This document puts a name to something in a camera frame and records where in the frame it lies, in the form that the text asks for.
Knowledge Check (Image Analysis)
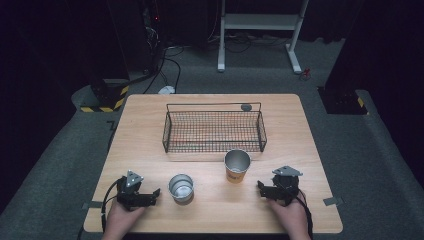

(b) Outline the grey tape piece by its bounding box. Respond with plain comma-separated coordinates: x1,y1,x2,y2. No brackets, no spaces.
81,200,104,211
322,196,345,207

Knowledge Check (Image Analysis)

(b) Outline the tall orange cup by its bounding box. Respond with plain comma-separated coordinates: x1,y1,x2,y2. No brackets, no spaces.
223,148,252,184

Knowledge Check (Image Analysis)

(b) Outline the short silver metal cup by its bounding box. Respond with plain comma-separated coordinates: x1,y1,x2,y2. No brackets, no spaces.
167,173,195,204

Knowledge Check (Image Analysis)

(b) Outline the small red clip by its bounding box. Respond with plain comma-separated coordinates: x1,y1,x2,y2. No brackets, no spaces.
299,67,313,82

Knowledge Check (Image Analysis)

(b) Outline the hand-held gripper black cable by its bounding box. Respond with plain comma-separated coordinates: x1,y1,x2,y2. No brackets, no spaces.
100,178,122,232
296,188,315,240

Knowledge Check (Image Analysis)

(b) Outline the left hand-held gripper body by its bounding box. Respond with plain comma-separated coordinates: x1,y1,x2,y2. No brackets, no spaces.
116,170,150,212

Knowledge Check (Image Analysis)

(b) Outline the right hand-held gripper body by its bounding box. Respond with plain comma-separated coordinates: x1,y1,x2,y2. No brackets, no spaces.
271,165,304,206

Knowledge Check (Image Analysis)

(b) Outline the left hand-held gripper black cable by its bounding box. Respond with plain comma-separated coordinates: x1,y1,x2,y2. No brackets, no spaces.
100,178,122,232

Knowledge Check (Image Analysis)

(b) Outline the person's right hand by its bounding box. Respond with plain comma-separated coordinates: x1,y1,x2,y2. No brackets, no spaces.
267,193,310,235

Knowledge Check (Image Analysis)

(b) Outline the white metal stand frame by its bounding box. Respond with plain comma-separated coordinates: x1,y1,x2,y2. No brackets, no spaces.
217,0,310,75

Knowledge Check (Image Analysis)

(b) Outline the person's left hand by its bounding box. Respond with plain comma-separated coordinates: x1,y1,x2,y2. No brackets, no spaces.
104,199,146,235

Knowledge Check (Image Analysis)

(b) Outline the right hand-held gripper black cable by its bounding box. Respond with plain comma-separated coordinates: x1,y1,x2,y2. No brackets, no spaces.
296,188,315,240

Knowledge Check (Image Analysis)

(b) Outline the dark computer tower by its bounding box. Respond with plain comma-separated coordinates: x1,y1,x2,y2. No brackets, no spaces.
138,0,168,76

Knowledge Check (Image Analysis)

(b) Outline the black floor cable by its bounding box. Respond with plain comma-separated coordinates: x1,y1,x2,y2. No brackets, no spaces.
142,45,183,95

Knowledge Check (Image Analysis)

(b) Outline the black wire basket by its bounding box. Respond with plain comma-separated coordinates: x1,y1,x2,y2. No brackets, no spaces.
161,102,268,154

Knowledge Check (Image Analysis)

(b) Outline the black base with yellow stripes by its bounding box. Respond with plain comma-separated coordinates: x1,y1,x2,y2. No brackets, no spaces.
79,77,131,114
317,86,370,116

